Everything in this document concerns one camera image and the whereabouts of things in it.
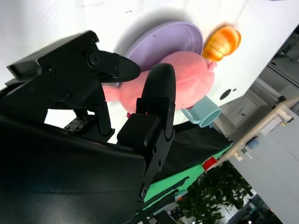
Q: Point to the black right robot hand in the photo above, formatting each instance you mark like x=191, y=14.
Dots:
x=70, y=163

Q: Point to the pink plush doll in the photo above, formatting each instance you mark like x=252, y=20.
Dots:
x=191, y=79

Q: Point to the purple plastic plate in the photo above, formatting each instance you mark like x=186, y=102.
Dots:
x=168, y=39

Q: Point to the green cloth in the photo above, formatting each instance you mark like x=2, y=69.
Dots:
x=168, y=184

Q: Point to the red box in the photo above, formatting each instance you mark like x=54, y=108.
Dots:
x=209, y=163

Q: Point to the green leafy plant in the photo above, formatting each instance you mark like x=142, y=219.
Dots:
x=210, y=198

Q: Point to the teal plastic mug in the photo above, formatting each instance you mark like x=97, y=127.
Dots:
x=205, y=109

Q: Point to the small blue cup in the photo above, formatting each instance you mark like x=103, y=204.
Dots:
x=252, y=144

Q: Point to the white cabinet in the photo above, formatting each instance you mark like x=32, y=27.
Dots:
x=247, y=105

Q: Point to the beige desk top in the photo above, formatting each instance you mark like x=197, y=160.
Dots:
x=261, y=131

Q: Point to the orange white striped pumpkin toy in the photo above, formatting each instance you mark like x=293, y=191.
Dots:
x=222, y=42

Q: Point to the white desk side panel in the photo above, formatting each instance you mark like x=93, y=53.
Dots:
x=280, y=163

